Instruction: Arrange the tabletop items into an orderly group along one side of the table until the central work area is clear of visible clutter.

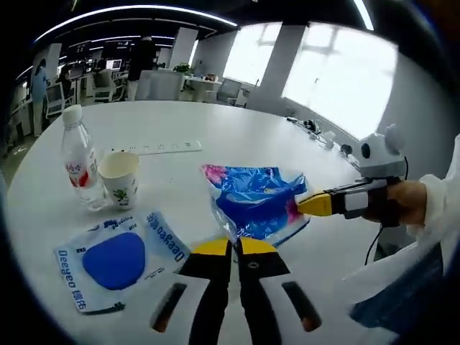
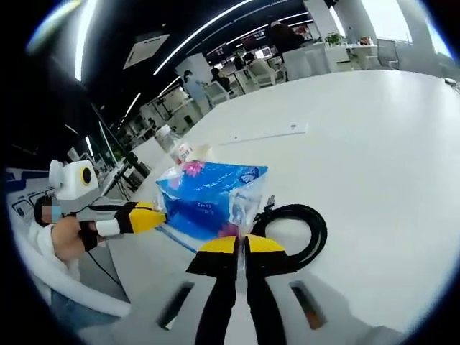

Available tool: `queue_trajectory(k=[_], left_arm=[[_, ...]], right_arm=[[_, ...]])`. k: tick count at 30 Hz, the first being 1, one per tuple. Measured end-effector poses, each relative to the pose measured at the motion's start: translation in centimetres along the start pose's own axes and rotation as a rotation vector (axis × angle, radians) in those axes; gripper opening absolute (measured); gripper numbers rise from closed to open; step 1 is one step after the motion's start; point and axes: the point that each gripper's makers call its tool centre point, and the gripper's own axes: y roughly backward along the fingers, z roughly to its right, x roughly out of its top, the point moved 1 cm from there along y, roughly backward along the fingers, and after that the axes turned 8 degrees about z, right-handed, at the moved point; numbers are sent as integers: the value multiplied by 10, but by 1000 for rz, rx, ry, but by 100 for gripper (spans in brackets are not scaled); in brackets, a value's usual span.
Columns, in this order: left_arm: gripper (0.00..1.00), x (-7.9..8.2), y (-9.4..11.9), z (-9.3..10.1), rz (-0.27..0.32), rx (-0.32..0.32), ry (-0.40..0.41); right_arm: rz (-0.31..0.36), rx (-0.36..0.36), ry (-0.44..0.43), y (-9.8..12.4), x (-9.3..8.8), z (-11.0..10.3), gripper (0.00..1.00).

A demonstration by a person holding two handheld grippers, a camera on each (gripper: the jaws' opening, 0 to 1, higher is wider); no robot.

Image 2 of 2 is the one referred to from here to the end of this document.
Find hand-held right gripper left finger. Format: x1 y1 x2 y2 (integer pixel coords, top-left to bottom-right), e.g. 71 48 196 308
93 236 241 345

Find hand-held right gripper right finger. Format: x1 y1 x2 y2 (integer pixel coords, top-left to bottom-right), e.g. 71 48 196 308
244 234 396 345

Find blue tissue packet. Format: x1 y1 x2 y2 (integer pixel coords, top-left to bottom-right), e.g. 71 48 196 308
155 160 270 252

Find white paper cup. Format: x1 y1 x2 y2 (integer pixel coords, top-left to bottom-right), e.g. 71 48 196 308
192 142 213 161

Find person's head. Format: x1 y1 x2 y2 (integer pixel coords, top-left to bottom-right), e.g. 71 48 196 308
33 195 65 227

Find person's blue jeans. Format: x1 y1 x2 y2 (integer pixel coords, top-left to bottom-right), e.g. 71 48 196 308
50 290 119 326

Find ceiling air vent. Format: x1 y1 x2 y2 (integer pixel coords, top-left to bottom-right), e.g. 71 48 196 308
122 34 170 70

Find white cabinet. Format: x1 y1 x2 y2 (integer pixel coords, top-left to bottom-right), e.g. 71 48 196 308
287 45 351 82

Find grey office chair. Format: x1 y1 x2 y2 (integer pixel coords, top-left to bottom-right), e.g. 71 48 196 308
377 38 400 69

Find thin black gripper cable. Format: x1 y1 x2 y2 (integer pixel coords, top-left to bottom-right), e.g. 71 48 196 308
88 249 123 288

